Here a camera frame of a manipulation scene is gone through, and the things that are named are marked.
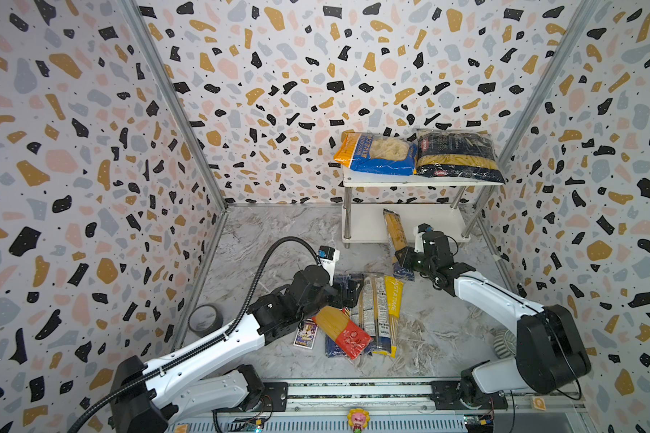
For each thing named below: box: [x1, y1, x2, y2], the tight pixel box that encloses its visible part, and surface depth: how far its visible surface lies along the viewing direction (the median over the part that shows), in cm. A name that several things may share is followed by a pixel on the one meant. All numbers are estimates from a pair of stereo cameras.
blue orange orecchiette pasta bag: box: [333, 128, 418, 176], surface depth 85 cm
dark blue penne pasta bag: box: [415, 128, 506, 185], surface depth 82 cm
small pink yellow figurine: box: [346, 407, 371, 433], surface depth 69 cm
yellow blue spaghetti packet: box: [382, 208, 415, 282], surface depth 93 cm
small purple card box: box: [293, 317, 319, 350], surface depth 85 cm
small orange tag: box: [531, 396, 548, 412], surface depth 74 cm
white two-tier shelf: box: [341, 168, 505, 249], surface depth 119 cm
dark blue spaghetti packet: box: [325, 273, 364, 360], surface depth 65 cm
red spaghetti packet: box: [312, 305, 373, 360], surface depth 82 cm
